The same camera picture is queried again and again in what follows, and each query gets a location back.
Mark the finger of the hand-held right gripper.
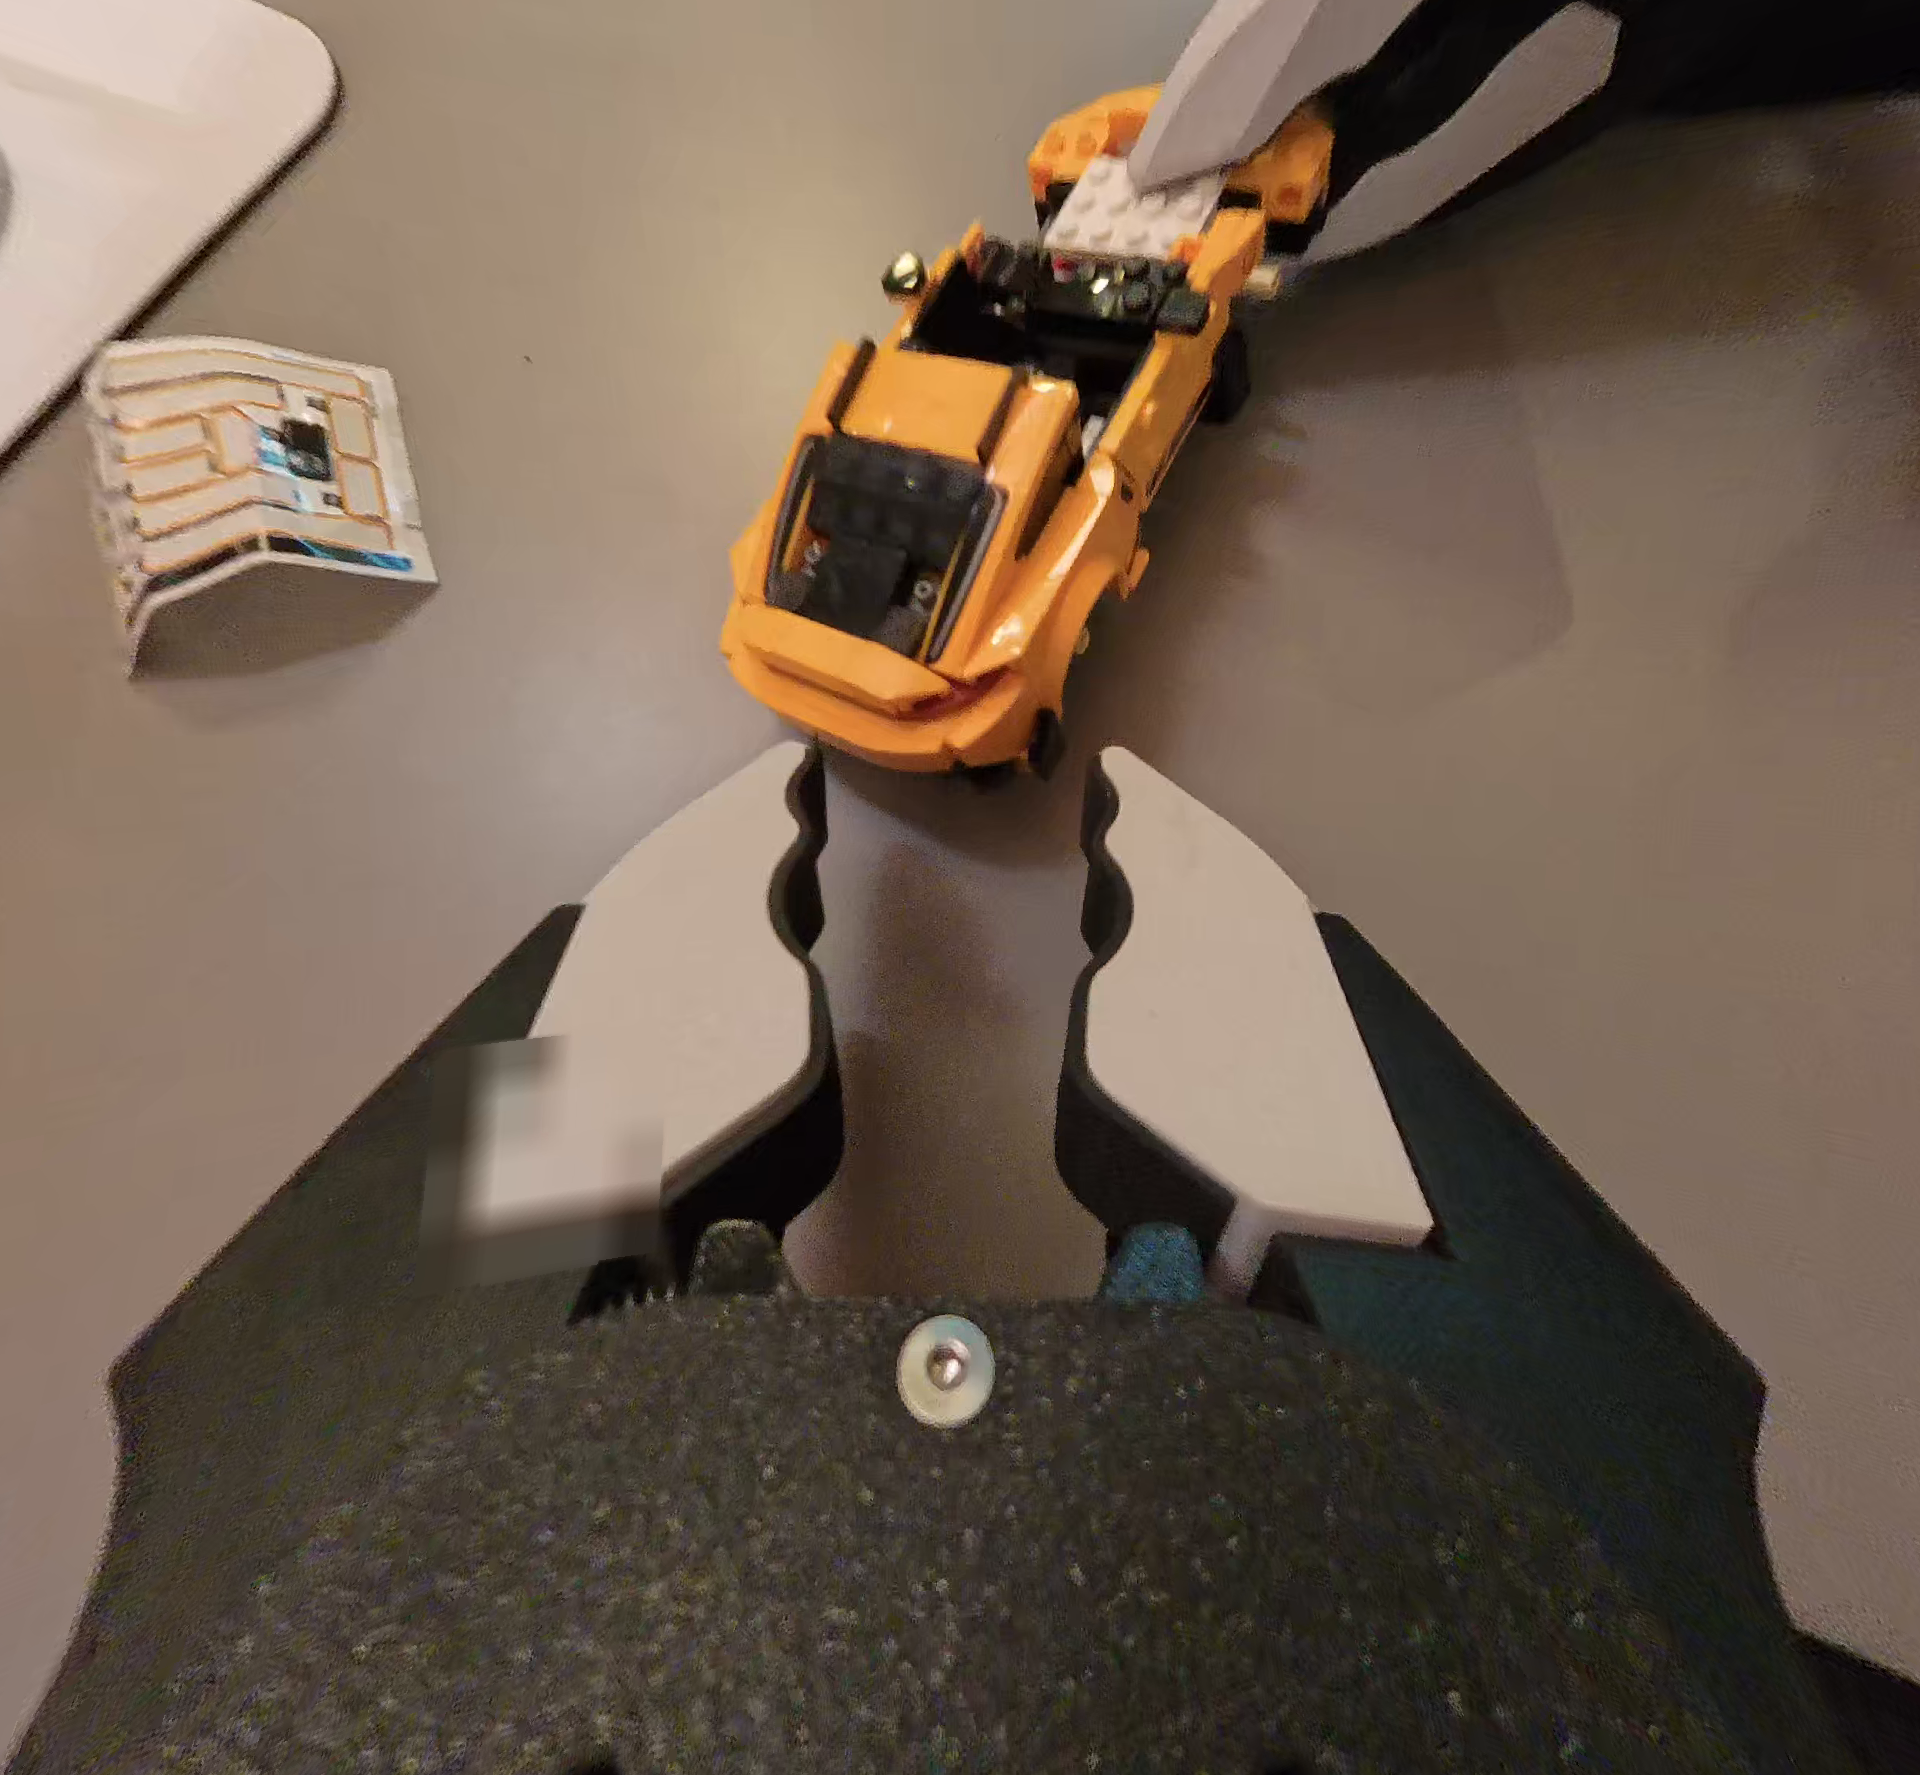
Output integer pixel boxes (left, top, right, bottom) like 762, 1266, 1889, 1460
1124, 0, 1622, 194
1304, 3, 1625, 266

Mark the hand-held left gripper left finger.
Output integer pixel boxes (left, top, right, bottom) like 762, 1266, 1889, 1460
522, 741, 843, 1259

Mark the lego sticker sheet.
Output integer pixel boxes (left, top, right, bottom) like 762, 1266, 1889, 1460
82, 335, 439, 679

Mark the orange black lego car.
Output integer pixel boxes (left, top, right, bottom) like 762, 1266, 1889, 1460
719, 89, 1338, 788

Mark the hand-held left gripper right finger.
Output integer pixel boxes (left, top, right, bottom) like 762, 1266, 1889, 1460
1054, 746, 1439, 1297

